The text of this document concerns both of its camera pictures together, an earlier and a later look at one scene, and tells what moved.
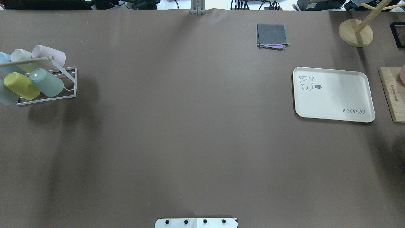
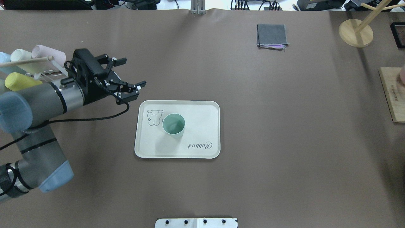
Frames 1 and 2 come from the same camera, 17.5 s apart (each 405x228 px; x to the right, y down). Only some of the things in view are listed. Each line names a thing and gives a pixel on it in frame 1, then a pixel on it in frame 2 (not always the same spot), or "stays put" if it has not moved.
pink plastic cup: [40, 51] stays put
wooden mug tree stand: [357, 34] stays put
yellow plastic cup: [21, 85] stays put
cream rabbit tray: [332, 94] -> [201, 138]
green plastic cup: [47, 84] -> [173, 125]
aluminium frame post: [198, 7] stays put
